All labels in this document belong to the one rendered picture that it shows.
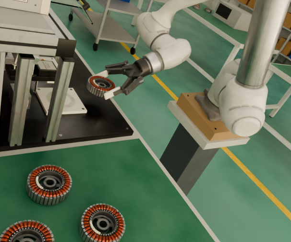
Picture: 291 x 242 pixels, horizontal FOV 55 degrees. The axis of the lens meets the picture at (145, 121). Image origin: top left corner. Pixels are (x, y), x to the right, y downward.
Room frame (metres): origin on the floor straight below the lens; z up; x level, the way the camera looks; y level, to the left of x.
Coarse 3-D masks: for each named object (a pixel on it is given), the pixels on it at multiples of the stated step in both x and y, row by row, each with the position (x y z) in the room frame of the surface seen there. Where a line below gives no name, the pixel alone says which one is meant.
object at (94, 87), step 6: (90, 78) 0.94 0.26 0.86; (96, 78) 0.96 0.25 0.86; (102, 78) 0.98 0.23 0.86; (90, 84) 0.91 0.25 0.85; (96, 84) 0.92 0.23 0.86; (102, 84) 0.96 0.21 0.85; (108, 84) 0.97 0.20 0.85; (114, 84) 0.98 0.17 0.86; (90, 90) 0.90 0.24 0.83; (96, 90) 0.89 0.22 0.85; (102, 90) 0.90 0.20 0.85; (108, 90) 0.92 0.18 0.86; (102, 96) 0.90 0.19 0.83
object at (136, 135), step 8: (80, 56) 1.31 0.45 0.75; (120, 112) 0.98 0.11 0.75; (128, 120) 0.95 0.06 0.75; (128, 136) 0.85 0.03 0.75; (136, 136) 0.87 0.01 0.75; (64, 144) 0.67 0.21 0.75; (72, 144) 0.68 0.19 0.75; (80, 144) 0.70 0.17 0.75; (88, 144) 0.71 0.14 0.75; (144, 144) 0.85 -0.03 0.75; (0, 152) 0.53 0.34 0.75; (8, 152) 0.54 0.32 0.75; (16, 152) 0.55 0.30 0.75; (24, 152) 0.56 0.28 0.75; (32, 152) 0.58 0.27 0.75; (152, 152) 0.82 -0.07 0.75; (168, 176) 0.73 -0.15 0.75; (176, 184) 0.71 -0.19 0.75; (192, 208) 0.64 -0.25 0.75; (200, 216) 0.63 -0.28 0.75; (208, 232) 0.58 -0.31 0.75; (216, 240) 0.56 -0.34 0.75
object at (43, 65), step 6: (42, 60) 0.80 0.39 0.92; (6, 66) 0.71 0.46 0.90; (36, 66) 0.76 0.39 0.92; (42, 66) 0.77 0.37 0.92; (48, 66) 0.78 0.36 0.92; (54, 66) 0.80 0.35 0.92; (36, 72) 0.75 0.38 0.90; (42, 72) 0.75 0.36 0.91; (48, 72) 0.76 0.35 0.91; (54, 72) 0.77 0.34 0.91; (12, 78) 0.68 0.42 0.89; (36, 78) 0.73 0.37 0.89; (42, 78) 0.75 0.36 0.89; (48, 78) 0.76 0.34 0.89; (54, 78) 0.77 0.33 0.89
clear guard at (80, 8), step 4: (52, 0) 0.97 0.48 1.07; (56, 0) 0.99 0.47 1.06; (60, 0) 1.00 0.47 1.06; (64, 0) 1.03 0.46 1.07; (68, 0) 1.05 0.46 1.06; (72, 0) 1.07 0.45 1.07; (76, 0) 1.09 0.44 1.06; (64, 4) 0.99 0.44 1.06; (68, 4) 1.00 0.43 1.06; (72, 4) 1.02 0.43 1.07; (76, 4) 1.04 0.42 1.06; (80, 4) 1.07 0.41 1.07; (80, 8) 1.10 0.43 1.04; (84, 12) 1.08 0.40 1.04; (88, 16) 1.07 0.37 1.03; (88, 20) 1.11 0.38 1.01
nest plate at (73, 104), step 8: (40, 88) 0.85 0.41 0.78; (48, 88) 0.87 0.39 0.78; (72, 88) 0.94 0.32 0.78; (40, 96) 0.80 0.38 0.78; (48, 96) 0.82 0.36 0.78; (72, 96) 0.89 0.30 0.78; (48, 104) 0.78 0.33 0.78; (64, 104) 0.82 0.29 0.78; (72, 104) 0.84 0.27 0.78; (80, 104) 0.86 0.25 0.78; (64, 112) 0.78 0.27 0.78; (72, 112) 0.80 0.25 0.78; (80, 112) 0.82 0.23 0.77
